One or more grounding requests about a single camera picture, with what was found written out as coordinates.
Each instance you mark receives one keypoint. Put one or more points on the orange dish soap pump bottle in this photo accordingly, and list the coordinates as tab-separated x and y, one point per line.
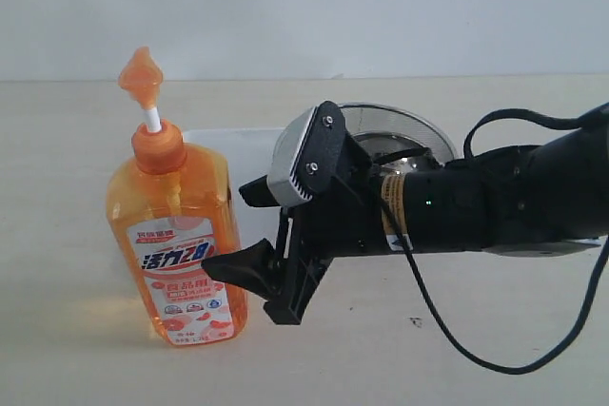
169	208

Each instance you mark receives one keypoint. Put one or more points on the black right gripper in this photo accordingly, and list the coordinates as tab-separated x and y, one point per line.
360	215

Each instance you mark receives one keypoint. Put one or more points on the white rectangular tray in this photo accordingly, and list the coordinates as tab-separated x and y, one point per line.
248	152

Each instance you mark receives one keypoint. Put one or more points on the steel mesh colander basket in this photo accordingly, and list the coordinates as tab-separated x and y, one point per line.
365	120

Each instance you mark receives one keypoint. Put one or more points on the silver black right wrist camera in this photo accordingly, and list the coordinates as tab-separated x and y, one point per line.
306	155

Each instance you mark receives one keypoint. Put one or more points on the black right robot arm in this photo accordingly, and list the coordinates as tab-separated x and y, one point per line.
515	198

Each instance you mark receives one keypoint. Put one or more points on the small stainless steel bowl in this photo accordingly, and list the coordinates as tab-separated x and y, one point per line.
395	154

